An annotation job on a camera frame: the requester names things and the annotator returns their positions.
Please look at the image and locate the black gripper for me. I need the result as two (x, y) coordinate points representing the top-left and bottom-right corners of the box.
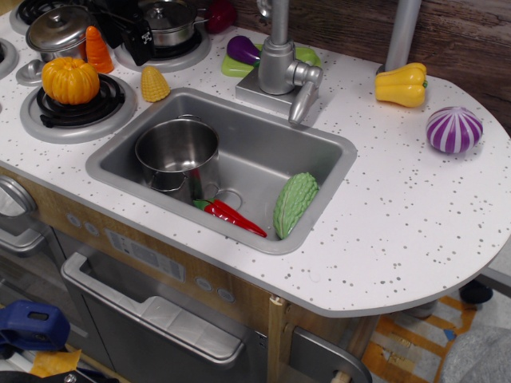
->
(89, 6), (155, 66)

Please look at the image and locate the yellow toy corn cob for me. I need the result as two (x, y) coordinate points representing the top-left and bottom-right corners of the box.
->
(141, 66), (171, 103)

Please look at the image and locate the lidded steel pot rear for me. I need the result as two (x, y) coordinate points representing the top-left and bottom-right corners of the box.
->
(138, 0), (208, 47)

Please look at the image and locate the lidded steel pot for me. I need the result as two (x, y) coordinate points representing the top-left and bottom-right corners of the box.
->
(26, 6), (93, 62)
(138, 0), (208, 47)

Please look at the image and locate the lidded steel pot left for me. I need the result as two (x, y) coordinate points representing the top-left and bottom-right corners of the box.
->
(26, 6), (93, 62)

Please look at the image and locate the steel pot in sink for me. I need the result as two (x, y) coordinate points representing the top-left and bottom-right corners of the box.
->
(134, 115), (220, 204)

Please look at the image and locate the grey sink basin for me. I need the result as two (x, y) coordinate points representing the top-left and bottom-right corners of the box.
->
(86, 88), (357, 255)

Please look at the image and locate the orange toy carrot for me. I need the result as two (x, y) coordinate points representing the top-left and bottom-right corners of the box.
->
(85, 26), (114, 73)

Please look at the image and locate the front stove burner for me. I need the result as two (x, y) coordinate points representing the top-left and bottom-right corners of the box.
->
(20, 74), (137, 144)

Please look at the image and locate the orange toy pumpkin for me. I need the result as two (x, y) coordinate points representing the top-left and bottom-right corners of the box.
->
(42, 57), (101, 105)

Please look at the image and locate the dark red toy pepper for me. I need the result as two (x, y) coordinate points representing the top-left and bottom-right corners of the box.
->
(205, 0), (237, 34)

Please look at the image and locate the purple toy eggplant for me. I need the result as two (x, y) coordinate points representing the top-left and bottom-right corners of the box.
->
(227, 36), (260, 67)

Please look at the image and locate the grey stove knob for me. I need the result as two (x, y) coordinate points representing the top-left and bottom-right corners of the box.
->
(15, 59), (45, 86)

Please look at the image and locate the grey toy faucet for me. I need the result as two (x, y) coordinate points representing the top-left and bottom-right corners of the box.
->
(236, 0), (323, 125)

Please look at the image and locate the red toy chili pepper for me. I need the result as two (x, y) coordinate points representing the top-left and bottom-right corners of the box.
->
(192, 199), (267, 238)

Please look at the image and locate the green toy bitter gourd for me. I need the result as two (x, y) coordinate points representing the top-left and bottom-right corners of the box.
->
(272, 172), (319, 239)

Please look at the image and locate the grey vertical pole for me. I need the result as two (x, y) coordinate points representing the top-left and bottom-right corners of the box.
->
(377, 0), (422, 74)

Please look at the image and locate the yellow toy bell pepper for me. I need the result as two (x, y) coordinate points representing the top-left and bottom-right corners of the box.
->
(374, 62), (427, 108)

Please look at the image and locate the grey dishwasher door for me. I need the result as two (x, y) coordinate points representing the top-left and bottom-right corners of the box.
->
(61, 252), (267, 382)

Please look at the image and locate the purple striped toy onion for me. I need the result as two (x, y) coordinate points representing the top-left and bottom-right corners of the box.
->
(426, 106), (483, 154)

